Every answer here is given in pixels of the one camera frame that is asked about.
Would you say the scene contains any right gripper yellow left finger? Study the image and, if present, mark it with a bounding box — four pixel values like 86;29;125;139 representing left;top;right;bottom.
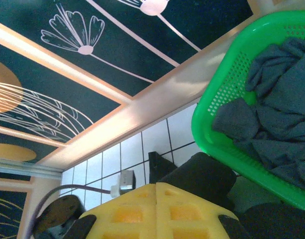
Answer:
67;183;157;239

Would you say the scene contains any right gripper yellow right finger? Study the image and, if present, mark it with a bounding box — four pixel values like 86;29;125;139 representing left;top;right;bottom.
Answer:
156;182;252;239

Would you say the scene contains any green plastic mesh basket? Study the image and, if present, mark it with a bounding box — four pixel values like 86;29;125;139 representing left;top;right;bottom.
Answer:
191;9;305;212

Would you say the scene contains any blue-grey t-shirt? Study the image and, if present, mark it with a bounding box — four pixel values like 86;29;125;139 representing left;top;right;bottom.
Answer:
231;37;305;194

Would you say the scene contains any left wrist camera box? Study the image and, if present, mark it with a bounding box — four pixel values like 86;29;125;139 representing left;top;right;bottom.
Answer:
118;170;137;194

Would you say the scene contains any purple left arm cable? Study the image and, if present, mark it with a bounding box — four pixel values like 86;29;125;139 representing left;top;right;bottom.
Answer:
27;184;121;239

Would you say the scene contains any aluminium frame post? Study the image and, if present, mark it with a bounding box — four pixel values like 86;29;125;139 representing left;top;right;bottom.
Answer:
0;159;64;179

